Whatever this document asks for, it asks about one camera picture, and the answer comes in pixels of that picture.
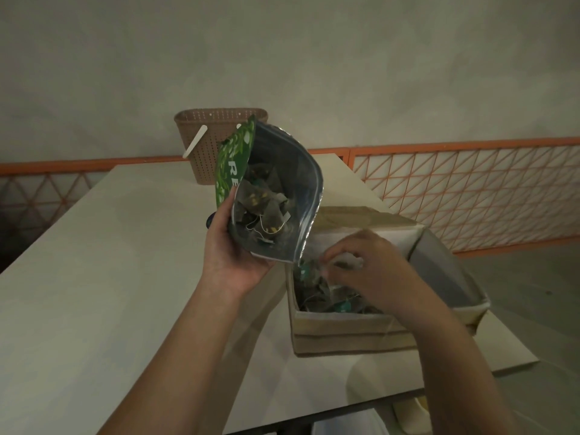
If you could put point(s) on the person's left hand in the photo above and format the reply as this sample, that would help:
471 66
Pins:
226 262

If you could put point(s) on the person's right hand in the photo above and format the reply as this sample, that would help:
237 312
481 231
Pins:
389 280

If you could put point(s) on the pile of green tea bags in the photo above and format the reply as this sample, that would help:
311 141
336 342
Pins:
265 203
317 294

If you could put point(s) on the beige fabric storage box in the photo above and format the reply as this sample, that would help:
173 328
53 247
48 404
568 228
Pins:
344 335

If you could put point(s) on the green tea pouch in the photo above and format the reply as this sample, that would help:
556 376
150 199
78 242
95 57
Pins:
303 176

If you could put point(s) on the person's left forearm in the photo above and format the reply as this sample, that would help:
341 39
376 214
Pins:
167 366

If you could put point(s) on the person's right forearm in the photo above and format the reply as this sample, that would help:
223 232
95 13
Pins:
462 376

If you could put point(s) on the round blue sticker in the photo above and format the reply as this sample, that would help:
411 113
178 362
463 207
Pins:
210 220

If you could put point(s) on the brown perforated plastic basket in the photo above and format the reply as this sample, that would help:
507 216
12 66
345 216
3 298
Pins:
204 163

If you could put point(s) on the orange metal mesh fence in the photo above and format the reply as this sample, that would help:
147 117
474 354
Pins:
453 147

